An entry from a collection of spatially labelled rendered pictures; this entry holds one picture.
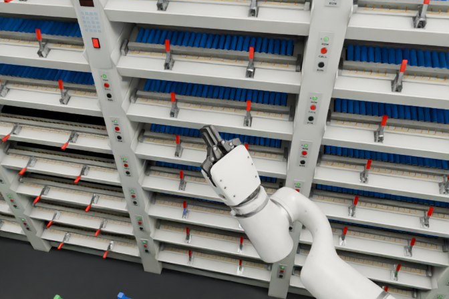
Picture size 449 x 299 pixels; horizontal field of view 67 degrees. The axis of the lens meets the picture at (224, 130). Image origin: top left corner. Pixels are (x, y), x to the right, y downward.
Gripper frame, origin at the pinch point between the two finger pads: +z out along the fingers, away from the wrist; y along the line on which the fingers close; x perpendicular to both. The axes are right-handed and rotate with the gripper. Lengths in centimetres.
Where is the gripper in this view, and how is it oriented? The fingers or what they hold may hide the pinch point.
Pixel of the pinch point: (210, 135)
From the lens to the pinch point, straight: 70.5
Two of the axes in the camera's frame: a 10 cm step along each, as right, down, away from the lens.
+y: 7.0, -5.3, 4.7
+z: -4.8, -8.4, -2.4
